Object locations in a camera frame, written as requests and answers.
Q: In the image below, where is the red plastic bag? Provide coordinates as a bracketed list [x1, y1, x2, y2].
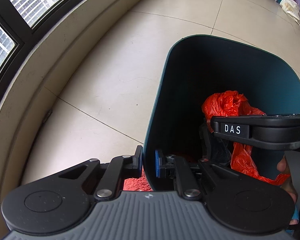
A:
[201, 90, 291, 186]

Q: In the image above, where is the person's hand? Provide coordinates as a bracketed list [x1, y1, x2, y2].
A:
[276, 154, 299, 225]

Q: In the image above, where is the dark teal trash bin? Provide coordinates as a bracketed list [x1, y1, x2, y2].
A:
[143, 35, 300, 191]

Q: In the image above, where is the white tote bag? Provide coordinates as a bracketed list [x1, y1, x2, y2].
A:
[280, 0, 300, 26]

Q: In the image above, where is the red rug under bin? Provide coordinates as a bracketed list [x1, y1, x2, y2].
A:
[123, 170, 152, 192]

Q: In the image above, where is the black window frame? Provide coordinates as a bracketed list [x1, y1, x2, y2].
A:
[0, 0, 83, 102]

